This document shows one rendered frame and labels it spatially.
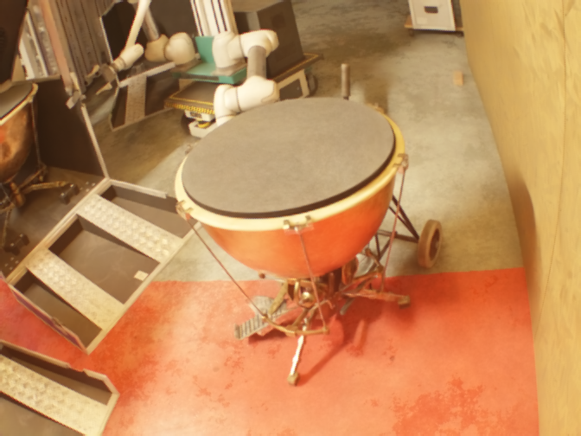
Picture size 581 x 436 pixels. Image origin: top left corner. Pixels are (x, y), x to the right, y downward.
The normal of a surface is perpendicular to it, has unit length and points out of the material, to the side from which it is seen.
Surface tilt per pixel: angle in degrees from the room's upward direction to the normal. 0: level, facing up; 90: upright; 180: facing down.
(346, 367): 0
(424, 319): 0
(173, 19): 90
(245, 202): 0
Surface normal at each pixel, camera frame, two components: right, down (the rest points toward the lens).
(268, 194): -0.18, -0.77
